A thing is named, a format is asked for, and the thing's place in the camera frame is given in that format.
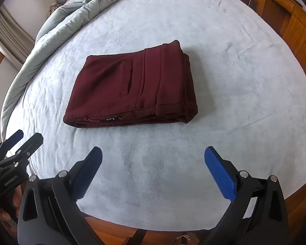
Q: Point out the beige curtain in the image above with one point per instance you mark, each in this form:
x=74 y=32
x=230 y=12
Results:
x=12 y=38

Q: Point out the person's left hand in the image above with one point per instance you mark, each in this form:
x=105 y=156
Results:
x=16 y=201

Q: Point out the grey comforter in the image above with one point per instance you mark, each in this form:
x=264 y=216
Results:
x=74 y=10

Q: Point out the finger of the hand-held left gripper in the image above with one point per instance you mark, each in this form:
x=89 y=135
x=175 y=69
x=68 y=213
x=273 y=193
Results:
x=33 y=143
x=14 y=136

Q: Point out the wooden cabinet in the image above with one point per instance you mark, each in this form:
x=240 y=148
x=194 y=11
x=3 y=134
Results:
x=295 y=25

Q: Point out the white bed sheet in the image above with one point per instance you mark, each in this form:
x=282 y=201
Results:
x=155 y=171

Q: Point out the olive patterned cloth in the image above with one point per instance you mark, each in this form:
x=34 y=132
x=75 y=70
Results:
x=58 y=5

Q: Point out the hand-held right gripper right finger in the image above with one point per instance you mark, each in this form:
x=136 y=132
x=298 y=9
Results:
x=219 y=173

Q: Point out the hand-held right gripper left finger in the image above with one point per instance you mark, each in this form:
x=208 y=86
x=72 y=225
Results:
x=89 y=171

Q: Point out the maroon pants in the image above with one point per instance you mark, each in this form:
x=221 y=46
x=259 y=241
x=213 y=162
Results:
x=117 y=86

